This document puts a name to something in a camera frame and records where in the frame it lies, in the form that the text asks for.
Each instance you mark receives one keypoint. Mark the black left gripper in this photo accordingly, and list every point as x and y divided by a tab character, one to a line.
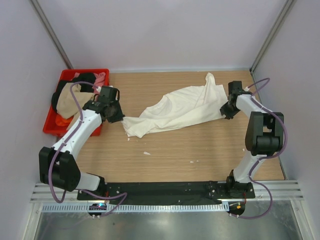
119	117

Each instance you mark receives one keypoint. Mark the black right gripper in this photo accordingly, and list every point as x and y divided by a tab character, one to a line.
224	111

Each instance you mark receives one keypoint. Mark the white t-shirt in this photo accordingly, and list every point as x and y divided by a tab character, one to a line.
178	109

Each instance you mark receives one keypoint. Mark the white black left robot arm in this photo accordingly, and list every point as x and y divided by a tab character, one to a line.
57	164

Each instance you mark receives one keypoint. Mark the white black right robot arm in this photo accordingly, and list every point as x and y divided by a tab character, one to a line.
264	138

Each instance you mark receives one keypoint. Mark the pink t-shirt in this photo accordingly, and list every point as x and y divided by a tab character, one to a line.
97	79

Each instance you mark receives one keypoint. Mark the black t-shirt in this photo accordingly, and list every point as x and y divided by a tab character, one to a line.
61	84

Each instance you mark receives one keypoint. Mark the beige t-shirt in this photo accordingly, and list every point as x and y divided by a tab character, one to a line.
70	98

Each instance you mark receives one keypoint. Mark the orange t-shirt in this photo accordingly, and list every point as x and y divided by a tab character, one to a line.
62	122

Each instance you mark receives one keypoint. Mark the grey right corner post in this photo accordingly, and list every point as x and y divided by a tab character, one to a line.
276	27

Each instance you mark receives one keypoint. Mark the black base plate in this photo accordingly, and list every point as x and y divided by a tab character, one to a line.
177	193

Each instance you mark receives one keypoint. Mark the aluminium rail frame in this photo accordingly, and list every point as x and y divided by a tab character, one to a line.
278	212

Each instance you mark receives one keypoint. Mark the grey metal corner post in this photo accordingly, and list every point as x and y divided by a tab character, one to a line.
50	32

